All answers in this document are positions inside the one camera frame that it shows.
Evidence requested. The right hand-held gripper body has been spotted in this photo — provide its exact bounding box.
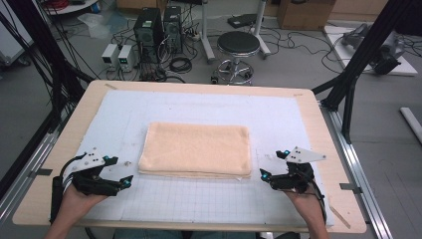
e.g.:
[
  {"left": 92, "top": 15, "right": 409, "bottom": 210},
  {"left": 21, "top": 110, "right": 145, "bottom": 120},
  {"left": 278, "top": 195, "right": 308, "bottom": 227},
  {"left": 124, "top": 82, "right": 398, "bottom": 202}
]
[{"left": 270, "top": 145, "right": 327, "bottom": 194}]

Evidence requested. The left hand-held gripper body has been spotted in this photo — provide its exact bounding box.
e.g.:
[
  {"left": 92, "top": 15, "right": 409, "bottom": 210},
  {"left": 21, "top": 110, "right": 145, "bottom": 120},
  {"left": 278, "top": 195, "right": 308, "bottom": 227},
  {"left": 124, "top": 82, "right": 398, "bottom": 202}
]
[{"left": 70, "top": 147, "right": 121, "bottom": 197}]

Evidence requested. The peach towel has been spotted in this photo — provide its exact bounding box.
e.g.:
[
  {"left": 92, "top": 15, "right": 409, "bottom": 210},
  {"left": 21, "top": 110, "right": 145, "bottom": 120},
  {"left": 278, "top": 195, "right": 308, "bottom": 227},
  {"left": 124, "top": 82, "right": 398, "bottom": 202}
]
[{"left": 137, "top": 121, "right": 253, "bottom": 180}]

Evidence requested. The person's left hand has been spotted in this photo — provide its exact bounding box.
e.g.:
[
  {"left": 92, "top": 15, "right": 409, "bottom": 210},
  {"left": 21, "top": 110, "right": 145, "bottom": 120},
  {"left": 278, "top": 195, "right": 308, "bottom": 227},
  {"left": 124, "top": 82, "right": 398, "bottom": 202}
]
[{"left": 54, "top": 183, "right": 108, "bottom": 229}]

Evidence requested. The person's right hand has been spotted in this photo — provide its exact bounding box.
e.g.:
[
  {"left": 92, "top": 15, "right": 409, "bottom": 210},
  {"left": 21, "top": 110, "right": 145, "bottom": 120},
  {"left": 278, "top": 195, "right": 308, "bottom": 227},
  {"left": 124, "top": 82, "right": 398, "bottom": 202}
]
[{"left": 284, "top": 187, "right": 324, "bottom": 230}]

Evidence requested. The thin wooden stick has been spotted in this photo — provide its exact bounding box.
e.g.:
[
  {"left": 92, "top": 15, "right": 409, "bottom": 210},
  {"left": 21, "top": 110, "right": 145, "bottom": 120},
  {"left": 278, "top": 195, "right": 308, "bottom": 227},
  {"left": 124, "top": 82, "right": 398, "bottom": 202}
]
[{"left": 328, "top": 204, "right": 352, "bottom": 230}]

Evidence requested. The white grid mat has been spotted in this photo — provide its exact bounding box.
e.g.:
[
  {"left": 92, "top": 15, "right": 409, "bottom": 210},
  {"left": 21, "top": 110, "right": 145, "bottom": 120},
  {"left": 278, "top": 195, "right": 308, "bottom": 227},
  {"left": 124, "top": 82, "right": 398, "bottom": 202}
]
[{"left": 48, "top": 89, "right": 335, "bottom": 228}]

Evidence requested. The white power supply box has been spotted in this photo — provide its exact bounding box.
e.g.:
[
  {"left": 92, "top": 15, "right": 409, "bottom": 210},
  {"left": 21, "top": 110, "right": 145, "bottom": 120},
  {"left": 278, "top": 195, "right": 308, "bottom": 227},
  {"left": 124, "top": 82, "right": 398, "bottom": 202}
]
[
  {"left": 101, "top": 43, "right": 119, "bottom": 69},
  {"left": 117, "top": 44, "right": 137, "bottom": 72}
]

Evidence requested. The black round stool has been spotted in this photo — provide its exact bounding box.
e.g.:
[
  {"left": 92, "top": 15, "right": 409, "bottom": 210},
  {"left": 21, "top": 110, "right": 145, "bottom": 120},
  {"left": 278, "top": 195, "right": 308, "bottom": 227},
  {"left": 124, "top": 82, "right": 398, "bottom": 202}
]
[{"left": 210, "top": 30, "right": 262, "bottom": 87}]

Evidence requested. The white metal stand leg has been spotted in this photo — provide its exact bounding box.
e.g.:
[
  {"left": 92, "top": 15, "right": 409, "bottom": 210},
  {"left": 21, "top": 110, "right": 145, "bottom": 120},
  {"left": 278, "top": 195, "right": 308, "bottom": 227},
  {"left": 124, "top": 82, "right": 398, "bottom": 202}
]
[
  {"left": 252, "top": 0, "right": 272, "bottom": 59},
  {"left": 200, "top": 0, "right": 217, "bottom": 64}
]

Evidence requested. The white tube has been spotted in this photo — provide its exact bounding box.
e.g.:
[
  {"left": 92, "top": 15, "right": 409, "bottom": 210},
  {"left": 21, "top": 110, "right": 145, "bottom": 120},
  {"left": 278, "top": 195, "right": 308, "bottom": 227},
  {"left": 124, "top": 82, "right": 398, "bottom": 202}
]
[{"left": 399, "top": 107, "right": 422, "bottom": 144}]

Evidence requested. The clear plastic bag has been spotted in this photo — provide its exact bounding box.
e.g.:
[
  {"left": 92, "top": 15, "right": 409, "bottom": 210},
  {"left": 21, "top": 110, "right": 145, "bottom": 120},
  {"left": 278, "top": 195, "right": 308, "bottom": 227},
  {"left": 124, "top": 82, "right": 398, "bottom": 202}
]
[{"left": 78, "top": 12, "right": 128, "bottom": 39}]

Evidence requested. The large black computer tower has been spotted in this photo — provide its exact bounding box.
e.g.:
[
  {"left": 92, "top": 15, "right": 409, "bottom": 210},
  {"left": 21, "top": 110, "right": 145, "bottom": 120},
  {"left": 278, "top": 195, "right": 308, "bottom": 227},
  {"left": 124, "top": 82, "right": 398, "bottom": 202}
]
[{"left": 133, "top": 7, "right": 165, "bottom": 64}]

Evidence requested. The flat black device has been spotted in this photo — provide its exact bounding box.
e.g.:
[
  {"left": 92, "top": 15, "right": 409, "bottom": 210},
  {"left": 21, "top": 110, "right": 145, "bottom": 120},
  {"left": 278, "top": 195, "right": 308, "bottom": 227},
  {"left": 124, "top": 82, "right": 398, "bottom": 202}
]
[{"left": 227, "top": 13, "right": 258, "bottom": 29}]

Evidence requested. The cardboard box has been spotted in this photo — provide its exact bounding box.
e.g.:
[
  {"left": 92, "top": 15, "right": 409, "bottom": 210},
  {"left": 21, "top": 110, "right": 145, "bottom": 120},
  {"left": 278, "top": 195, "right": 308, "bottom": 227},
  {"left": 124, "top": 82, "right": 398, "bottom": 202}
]
[{"left": 277, "top": 0, "right": 336, "bottom": 32}]

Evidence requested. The slim black computer tower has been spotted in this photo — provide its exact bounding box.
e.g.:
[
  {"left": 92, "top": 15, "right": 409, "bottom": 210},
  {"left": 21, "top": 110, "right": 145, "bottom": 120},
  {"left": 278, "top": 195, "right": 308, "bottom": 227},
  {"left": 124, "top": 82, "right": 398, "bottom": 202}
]
[{"left": 163, "top": 5, "right": 184, "bottom": 54}]

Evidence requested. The white floor board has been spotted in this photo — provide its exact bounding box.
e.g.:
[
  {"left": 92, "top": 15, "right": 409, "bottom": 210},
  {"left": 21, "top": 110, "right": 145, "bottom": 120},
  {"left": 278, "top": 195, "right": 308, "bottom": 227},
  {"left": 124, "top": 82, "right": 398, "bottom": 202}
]
[{"left": 322, "top": 24, "right": 419, "bottom": 77}]

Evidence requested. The grey machine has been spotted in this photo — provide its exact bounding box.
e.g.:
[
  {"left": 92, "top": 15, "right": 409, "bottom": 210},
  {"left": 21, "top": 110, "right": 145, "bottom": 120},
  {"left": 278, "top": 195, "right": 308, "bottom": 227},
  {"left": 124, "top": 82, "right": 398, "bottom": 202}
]
[{"left": 341, "top": 22, "right": 407, "bottom": 76}]

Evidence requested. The white panel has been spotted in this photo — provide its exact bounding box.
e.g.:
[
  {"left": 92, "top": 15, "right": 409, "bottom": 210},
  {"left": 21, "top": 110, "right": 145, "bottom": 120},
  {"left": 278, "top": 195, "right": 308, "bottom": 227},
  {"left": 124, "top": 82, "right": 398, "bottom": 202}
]
[{"left": 0, "top": 9, "right": 34, "bottom": 66}]

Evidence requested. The white round table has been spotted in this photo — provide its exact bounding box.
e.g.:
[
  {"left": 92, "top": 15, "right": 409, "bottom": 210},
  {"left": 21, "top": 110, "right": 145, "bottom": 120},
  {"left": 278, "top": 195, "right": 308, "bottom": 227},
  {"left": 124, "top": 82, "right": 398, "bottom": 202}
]
[{"left": 43, "top": 0, "right": 101, "bottom": 16}]

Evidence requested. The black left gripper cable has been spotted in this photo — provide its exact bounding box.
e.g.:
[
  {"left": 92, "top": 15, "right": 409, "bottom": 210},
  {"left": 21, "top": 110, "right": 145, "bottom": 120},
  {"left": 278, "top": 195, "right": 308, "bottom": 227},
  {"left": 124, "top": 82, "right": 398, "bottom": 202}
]
[{"left": 49, "top": 152, "right": 88, "bottom": 224}]

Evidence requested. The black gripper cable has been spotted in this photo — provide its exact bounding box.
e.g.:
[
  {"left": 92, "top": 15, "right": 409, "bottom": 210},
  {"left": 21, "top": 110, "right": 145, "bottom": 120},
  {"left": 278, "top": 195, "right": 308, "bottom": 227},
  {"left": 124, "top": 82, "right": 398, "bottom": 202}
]
[
  {"left": 49, "top": 152, "right": 88, "bottom": 224},
  {"left": 303, "top": 175, "right": 327, "bottom": 224}
]

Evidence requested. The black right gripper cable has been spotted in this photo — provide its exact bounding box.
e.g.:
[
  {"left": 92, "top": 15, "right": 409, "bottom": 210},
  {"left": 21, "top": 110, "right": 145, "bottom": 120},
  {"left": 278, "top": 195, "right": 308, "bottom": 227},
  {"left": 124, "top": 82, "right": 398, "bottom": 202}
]
[{"left": 303, "top": 175, "right": 327, "bottom": 224}]

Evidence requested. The aluminium rail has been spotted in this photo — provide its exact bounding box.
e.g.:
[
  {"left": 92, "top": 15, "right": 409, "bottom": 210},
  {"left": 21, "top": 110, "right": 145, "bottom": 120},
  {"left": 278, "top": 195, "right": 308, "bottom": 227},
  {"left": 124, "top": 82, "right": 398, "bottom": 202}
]
[
  {"left": 319, "top": 101, "right": 394, "bottom": 239},
  {"left": 0, "top": 132, "right": 59, "bottom": 227}
]

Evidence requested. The coiled black cable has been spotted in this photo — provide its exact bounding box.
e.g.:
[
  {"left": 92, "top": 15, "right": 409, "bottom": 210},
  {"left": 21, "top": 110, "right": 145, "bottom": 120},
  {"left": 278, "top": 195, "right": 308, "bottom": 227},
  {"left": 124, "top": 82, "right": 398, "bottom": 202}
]
[{"left": 168, "top": 57, "right": 193, "bottom": 74}]

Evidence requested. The black metal frame post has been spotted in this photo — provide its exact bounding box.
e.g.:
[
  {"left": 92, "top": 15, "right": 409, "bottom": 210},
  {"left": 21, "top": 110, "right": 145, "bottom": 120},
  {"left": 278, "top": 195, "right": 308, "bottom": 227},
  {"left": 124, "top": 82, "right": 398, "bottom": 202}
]
[
  {"left": 312, "top": 0, "right": 422, "bottom": 144},
  {"left": 6, "top": 0, "right": 96, "bottom": 133}
]

